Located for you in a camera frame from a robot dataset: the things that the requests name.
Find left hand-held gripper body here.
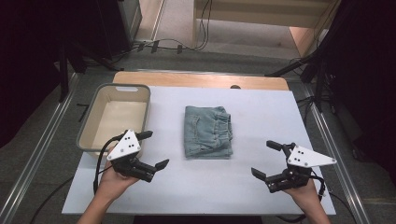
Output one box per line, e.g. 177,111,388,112
106,129,156,184

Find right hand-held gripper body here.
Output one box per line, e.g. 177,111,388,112
264,142,338,194

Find beige plastic basket grey rim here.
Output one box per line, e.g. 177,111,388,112
76,82,152,160

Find person's right hand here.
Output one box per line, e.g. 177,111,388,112
283,179,323,217

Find person's left hand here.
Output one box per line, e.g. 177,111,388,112
95,148,140,203

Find white table mat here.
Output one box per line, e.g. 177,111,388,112
61,86,337,217

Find black metal stand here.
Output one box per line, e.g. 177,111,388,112
264,49,331,113
57,40,71,104

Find black curtain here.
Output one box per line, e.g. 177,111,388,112
0,0,132,148
323,0,396,188

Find light wooden furniture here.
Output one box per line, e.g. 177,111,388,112
192,0,342,59

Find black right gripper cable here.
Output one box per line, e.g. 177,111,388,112
309,169,327,202

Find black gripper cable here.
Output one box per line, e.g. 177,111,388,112
92,133,125,195
309,169,327,202

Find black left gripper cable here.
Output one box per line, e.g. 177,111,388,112
92,133,125,195

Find aluminium frame rail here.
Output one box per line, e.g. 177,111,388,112
0,73,80,224
300,82,373,224

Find black floor cable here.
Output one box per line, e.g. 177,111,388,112
329,191,359,224
30,175,75,224

